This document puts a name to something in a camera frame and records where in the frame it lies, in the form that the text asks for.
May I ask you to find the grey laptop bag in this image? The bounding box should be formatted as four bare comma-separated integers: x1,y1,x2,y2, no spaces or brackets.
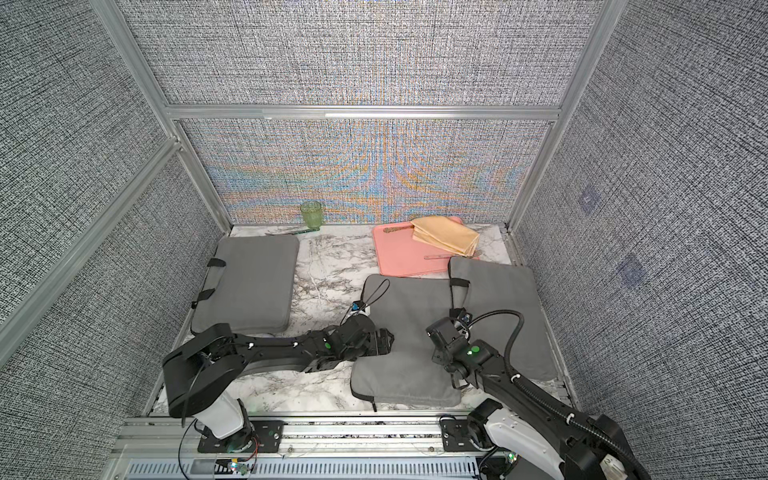
350,274,461,409
448,257,558,382
191,236,300,335

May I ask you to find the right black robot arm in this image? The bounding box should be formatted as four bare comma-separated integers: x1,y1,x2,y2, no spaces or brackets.
426,309,650,479

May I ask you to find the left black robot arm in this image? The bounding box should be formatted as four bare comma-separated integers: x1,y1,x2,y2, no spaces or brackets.
162,313,394,452

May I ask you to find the pink laptop sleeve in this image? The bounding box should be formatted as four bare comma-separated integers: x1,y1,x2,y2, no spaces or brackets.
373,217,478,277

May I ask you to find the green pen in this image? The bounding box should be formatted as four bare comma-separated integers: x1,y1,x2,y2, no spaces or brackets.
265,228,319,236

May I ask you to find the folded yellow cloth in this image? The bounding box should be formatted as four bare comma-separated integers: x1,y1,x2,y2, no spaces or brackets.
410,216,479,257

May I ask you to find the green glass cup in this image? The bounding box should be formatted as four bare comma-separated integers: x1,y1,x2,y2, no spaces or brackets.
300,201,324,230

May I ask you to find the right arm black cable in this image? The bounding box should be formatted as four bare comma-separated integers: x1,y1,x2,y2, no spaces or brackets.
467,308,652,480

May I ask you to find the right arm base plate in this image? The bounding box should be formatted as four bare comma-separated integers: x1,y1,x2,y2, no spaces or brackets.
438,415,479,453

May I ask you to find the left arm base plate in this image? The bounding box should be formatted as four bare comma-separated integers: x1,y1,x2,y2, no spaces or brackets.
197,420,284,454

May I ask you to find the aluminium front rail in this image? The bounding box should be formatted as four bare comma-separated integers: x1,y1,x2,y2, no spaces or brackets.
107,415,619,480

